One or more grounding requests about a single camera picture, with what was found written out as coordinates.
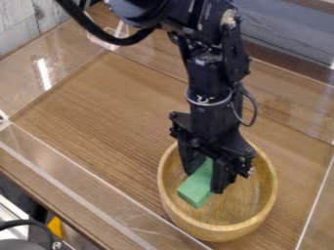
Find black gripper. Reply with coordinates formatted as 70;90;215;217
169;97;256;194

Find black device yellow sticker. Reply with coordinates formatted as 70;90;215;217
28;211;101;250

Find clear acrylic tray walls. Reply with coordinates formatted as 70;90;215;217
0;22;334;250

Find green rectangular block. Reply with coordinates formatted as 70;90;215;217
177;158;212;209

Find black cable lower left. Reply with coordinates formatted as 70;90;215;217
0;219;56;250

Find brown wooden bowl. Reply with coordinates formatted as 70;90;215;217
157;143;277;242

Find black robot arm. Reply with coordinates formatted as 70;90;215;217
54;0;256;193

